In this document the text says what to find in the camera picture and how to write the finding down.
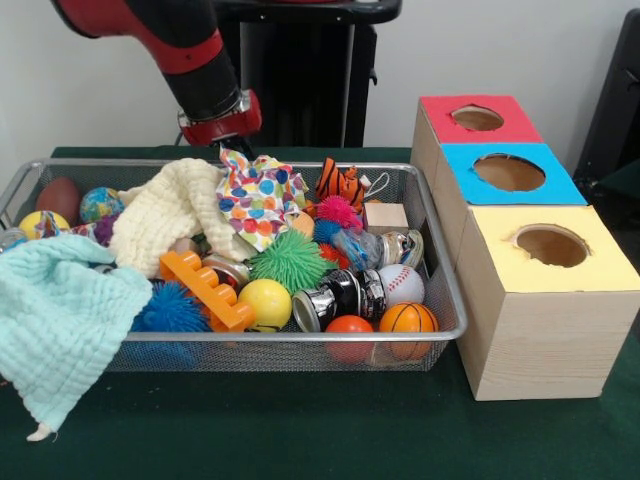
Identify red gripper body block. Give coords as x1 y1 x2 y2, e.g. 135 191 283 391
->
178 88 264 148

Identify polka dot paper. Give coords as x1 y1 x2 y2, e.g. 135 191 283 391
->
214 144 310 254

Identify clear mesh bin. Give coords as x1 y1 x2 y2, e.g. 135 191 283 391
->
0 158 470 374

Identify cream waffle cloth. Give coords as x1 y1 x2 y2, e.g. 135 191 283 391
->
109 157 259 279

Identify green spiky ball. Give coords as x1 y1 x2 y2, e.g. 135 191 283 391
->
248 228 337 296

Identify orange toy brick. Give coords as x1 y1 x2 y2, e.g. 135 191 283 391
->
158 249 257 333

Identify yellow smiley ball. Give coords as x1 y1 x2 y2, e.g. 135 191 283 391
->
238 278 293 334

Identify blue spiky ball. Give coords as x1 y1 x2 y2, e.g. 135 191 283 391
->
130 279 214 334

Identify white baseball toy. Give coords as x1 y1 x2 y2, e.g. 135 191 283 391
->
377 264 426 309

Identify red orange ball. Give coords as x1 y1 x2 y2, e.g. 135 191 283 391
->
325 315 376 364

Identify orange basketball toy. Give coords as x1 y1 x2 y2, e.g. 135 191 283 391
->
379 302 440 360

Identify mint green cloth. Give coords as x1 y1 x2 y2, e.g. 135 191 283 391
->
0 233 155 442

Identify dark green table cloth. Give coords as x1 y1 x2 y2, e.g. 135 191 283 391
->
0 144 640 480

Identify black floor stand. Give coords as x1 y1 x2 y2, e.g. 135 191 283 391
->
573 8 640 186

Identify side table green cloth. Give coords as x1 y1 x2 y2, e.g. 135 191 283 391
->
579 158 640 201

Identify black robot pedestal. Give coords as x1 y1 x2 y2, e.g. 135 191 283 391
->
209 0 404 149

